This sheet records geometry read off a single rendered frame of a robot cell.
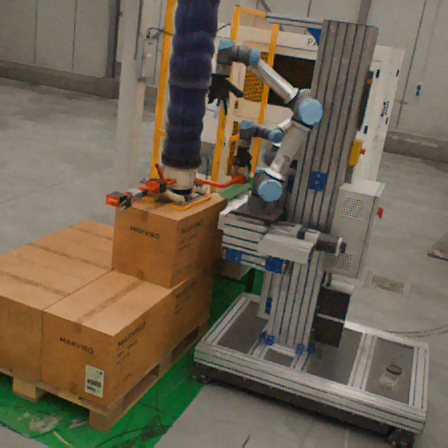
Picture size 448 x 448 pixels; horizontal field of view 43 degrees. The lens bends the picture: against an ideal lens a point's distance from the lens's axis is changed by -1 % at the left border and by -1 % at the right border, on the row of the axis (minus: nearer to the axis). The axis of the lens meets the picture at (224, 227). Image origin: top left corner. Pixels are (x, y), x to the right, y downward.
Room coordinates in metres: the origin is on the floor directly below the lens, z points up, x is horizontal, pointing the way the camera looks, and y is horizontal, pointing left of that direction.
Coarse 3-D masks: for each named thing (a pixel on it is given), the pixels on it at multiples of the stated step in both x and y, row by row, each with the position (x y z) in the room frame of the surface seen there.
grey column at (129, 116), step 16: (128, 0) 4.54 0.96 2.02; (144, 0) 4.50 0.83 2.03; (128, 16) 4.54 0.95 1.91; (144, 16) 4.51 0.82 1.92; (128, 32) 4.53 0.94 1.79; (144, 32) 4.53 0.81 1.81; (128, 48) 4.53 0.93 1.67; (128, 64) 4.53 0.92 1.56; (128, 80) 4.52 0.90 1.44; (128, 96) 4.52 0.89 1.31; (128, 112) 4.52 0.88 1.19; (128, 128) 4.51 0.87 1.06; (128, 144) 4.51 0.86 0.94; (128, 160) 4.50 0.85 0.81; (128, 176) 4.50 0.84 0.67; (112, 192) 4.54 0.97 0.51; (112, 208) 4.54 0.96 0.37; (112, 224) 4.54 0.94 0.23
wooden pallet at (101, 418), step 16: (192, 336) 3.25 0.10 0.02; (176, 352) 3.03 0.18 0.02; (0, 368) 2.48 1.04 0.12; (160, 368) 2.76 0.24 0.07; (16, 384) 2.44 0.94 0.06; (32, 384) 2.41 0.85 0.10; (48, 384) 2.38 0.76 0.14; (144, 384) 2.66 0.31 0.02; (32, 400) 2.41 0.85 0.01; (80, 400) 2.32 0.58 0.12; (128, 400) 2.50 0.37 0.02; (96, 416) 2.28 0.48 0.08; (112, 416) 2.30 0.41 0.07
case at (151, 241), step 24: (192, 192) 3.38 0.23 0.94; (120, 216) 2.96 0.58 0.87; (144, 216) 2.90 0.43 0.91; (168, 216) 2.86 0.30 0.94; (192, 216) 2.96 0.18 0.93; (216, 216) 3.25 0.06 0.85; (120, 240) 2.96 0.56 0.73; (144, 240) 2.89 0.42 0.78; (168, 240) 2.83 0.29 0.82; (192, 240) 3.00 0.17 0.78; (216, 240) 3.29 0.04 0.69; (120, 264) 2.95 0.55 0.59; (144, 264) 2.89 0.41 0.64; (168, 264) 2.83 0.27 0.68; (192, 264) 3.03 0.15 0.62; (168, 288) 2.82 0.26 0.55
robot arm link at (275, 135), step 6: (288, 120) 3.33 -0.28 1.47; (276, 126) 3.30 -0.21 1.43; (282, 126) 3.30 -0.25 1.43; (288, 126) 3.31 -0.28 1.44; (264, 132) 3.30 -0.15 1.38; (270, 132) 3.27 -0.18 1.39; (276, 132) 3.24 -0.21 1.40; (282, 132) 3.28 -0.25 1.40; (264, 138) 3.32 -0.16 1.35; (270, 138) 3.25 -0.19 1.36; (276, 138) 3.24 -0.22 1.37; (282, 138) 3.26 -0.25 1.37
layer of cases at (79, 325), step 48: (48, 240) 3.25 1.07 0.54; (96, 240) 3.36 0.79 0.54; (0, 288) 2.55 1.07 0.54; (48, 288) 2.62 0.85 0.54; (96, 288) 2.70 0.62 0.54; (144, 288) 2.78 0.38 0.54; (192, 288) 3.07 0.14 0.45; (0, 336) 2.48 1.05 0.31; (48, 336) 2.38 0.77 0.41; (96, 336) 2.29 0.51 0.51; (144, 336) 2.55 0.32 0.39; (96, 384) 2.28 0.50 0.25
